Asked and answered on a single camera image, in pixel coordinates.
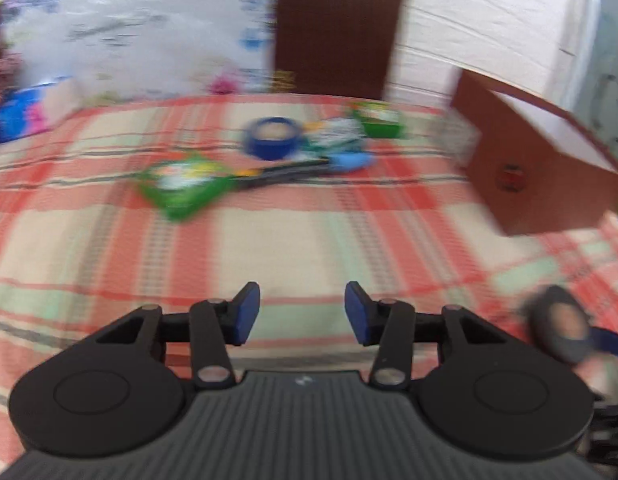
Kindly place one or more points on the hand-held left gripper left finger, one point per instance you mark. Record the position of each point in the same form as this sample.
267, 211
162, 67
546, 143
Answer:
246, 310

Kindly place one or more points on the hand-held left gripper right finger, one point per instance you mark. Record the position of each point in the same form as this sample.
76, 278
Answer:
354, 310

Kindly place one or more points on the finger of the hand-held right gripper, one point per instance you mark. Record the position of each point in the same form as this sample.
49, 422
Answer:
609, 342

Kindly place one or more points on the large green snack packet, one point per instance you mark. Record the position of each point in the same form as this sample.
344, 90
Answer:
186, 185

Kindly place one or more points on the black tool with blue end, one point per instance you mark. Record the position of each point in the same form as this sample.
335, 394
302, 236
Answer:
289, 172

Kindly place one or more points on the brown cardboard storage box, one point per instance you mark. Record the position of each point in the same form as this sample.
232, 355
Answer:
539, 190

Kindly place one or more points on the blue tape roll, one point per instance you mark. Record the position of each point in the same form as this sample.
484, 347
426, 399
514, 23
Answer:
271, 140

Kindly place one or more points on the white and teal packet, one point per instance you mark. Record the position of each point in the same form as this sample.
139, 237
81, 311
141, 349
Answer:
336, 135

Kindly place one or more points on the small green packet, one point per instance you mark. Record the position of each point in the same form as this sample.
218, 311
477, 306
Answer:
381, 120

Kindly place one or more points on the red plaid blanket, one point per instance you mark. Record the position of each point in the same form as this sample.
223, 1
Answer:
289, 240

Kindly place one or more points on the clear plastic container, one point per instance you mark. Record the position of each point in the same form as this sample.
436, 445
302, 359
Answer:
456, 137

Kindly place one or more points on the frosted glass door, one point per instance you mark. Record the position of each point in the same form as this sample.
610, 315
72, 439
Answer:
604, 60

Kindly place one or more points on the brown box lid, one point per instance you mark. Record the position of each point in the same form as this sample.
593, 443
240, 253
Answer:
334, 25

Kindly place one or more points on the floral bedding package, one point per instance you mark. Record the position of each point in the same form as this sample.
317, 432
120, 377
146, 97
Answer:
139, 35

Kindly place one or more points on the blue tissue packet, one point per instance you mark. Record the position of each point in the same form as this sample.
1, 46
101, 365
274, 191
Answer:
19, 115

